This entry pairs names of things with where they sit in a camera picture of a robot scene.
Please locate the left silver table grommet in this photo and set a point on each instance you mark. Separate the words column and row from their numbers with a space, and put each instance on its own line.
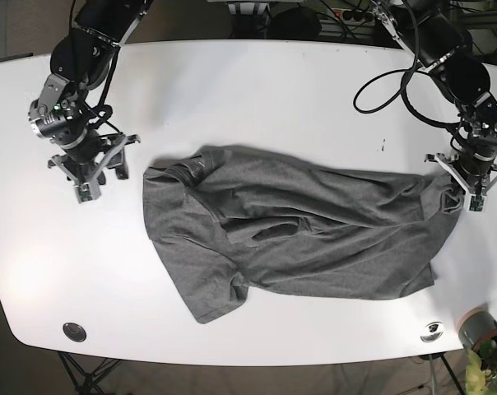
column 74, row 332

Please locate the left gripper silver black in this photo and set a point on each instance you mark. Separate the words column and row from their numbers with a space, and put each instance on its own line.
column 475, row 177

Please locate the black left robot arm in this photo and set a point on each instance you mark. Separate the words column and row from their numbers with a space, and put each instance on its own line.
column 443, row 53

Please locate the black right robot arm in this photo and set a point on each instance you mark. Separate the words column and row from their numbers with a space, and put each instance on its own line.
column 71, row 106

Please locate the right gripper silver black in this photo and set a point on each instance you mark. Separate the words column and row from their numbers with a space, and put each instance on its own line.
column 85, row 164

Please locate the black folding table legs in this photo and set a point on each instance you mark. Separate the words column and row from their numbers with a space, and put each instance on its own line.
column 88, row 382

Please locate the right silver table grommet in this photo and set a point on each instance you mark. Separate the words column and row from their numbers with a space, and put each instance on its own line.
column 431, row 332

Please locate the green potted plant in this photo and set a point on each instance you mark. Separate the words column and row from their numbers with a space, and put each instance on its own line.
column 481, row 369

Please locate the silver table grommet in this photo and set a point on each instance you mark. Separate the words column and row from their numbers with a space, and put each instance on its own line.
column 431, row 332
column 74, row 332

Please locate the grey T-shirt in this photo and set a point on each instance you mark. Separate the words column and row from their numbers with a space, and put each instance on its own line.
column 226, row 220

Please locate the grey plant pot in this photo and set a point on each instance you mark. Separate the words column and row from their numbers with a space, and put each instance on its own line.
column 476, row 326

